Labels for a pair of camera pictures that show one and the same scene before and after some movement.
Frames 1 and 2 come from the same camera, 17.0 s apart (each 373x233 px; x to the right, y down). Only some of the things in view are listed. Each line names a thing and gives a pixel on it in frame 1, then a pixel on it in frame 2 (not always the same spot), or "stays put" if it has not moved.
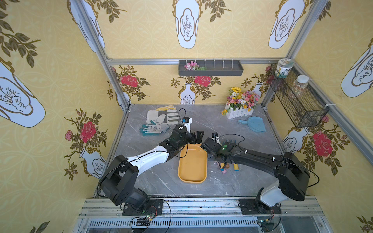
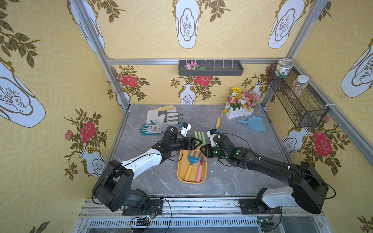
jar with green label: (282, 67) stays put
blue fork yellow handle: (236, 167) to (217, 125)
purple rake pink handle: (223, 171) to (200, 170)
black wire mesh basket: (303, 103) stays put
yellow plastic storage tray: (193, 164) stays put
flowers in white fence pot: (240, 104) stays put
